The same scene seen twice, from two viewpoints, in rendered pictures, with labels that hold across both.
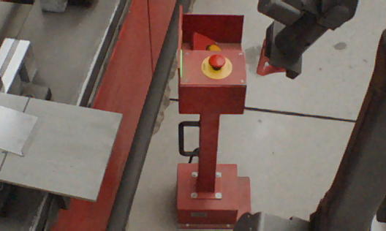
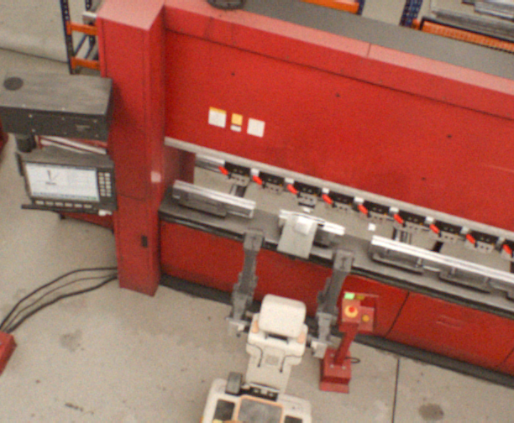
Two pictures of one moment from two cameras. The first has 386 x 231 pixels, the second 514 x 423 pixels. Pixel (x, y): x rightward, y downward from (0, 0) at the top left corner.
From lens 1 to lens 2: 335 cm
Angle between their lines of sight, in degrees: 48
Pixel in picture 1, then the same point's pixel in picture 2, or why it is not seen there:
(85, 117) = (306, 248)
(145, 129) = (375, 342)
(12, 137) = (299, 228)
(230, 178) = (342, 373)
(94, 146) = (296, 250)
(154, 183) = not seen: hidden behind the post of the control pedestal
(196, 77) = (345, 303)
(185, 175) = not seen: hidden behind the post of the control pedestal
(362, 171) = not seen: hidden behind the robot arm
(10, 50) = (338, 229)
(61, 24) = (362, 251)
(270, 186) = (343, 403)
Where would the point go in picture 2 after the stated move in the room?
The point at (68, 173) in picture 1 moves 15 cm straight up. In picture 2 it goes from (285, 242) to (290, 227)
